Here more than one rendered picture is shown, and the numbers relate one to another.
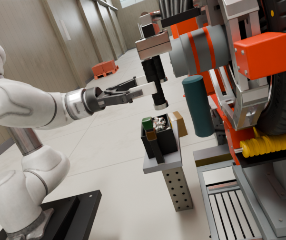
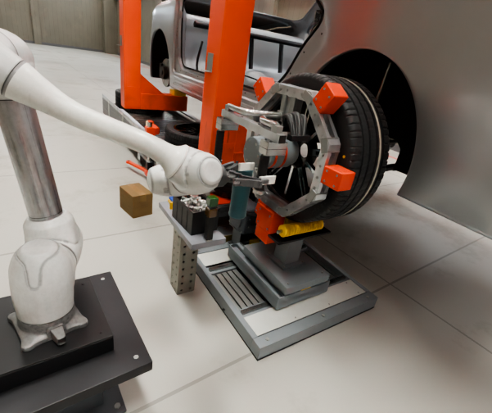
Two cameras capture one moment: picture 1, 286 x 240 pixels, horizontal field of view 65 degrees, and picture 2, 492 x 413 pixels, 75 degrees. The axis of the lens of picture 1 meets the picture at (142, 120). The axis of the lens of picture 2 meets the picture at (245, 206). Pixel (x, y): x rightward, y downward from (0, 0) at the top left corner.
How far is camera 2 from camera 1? 0.84 m
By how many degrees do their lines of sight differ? 45
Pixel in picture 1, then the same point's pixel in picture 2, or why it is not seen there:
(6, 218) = (51, 302)
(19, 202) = (69, 280)
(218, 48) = (290, 156)
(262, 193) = (269, 267)
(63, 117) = not seen: hidden behind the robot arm
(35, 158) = (63, 226)
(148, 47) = (274, 148)
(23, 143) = (47, 202)
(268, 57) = (346, 182)
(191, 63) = (272, 161)
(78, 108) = not seen: hidden behind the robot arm
